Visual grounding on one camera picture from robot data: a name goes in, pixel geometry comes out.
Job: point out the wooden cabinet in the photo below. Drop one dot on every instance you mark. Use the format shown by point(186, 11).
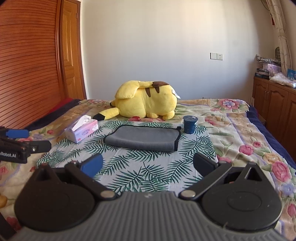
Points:
point(276, 104)

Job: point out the floral bed quilt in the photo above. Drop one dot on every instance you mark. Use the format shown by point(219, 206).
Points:
point(236, 133)

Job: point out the red pillow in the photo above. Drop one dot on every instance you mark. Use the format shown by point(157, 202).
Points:
point(61, 108)

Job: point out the dark blue cup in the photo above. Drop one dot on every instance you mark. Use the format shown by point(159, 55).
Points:
point(190, 122)

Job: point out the yellow Pikachu plush toy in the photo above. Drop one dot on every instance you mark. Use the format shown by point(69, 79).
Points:
point(145, 99)

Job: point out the white wall switch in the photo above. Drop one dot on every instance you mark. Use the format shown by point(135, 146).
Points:
point(216, 56)

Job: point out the purple and grey towel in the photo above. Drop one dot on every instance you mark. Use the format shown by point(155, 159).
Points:
point(145, 138)

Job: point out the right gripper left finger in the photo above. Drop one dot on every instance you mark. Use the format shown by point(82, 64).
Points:
point(83, 174)

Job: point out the palm leaf print cloth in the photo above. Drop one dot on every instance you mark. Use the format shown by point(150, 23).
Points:
point(136, 170)

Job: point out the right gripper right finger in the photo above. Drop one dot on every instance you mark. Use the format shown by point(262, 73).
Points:
point(211, 172)

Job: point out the clutter pile on cabinet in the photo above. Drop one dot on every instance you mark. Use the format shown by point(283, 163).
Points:
point(270, 69)

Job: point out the pink tissue box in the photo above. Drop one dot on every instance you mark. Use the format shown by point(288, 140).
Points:
point(81, 129)

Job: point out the dark blue blanket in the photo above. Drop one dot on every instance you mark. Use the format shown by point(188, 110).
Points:
point(45, 120)

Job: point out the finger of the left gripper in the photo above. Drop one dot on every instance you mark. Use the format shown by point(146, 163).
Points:
point(39, 146)
point(15, 133)

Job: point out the wooden door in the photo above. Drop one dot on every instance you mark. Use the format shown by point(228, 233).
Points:
point(71, 50)

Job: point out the floral curtain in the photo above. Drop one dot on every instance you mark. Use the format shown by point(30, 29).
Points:
point(279, 21)

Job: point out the wooden slatted headboard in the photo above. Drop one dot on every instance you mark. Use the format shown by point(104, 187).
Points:
point(31, 73)

